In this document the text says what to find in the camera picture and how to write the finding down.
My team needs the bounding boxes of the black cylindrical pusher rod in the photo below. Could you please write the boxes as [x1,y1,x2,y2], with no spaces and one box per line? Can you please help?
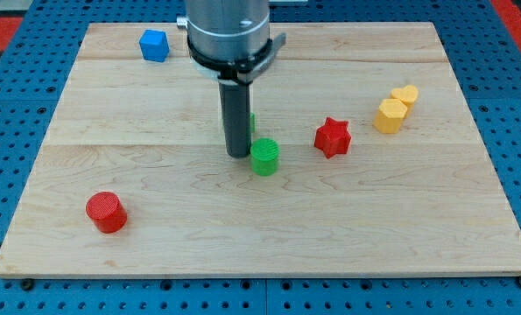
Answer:
[219,83,251,158]

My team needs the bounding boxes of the green cylinder block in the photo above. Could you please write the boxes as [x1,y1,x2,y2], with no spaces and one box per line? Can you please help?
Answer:
[250,138,279,176]

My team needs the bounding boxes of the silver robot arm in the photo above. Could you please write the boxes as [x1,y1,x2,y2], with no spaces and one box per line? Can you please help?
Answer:
[185,0,286,158]

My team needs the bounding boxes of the red star block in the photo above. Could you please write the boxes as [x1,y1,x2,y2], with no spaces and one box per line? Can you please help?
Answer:
[313,116,351,158]

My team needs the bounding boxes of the green block behind rod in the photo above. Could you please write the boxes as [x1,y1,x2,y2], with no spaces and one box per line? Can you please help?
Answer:
[250,113,256,134]

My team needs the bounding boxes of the blue cube block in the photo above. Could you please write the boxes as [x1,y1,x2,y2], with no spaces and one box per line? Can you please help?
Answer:
[139,30,170,62]

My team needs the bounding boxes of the yellow hexagon block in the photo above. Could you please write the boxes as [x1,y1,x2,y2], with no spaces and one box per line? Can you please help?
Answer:
[373,99,408,134]

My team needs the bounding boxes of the wooden board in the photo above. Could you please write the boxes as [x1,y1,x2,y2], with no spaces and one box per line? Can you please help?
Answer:
[0,22,521,279]

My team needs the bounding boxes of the red cylinder block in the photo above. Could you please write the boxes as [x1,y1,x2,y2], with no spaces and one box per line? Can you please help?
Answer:
[86,192,128,234]

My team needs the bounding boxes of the yellow heart block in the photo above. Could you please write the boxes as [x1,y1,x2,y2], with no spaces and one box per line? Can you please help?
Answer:
[390,85,419,118]

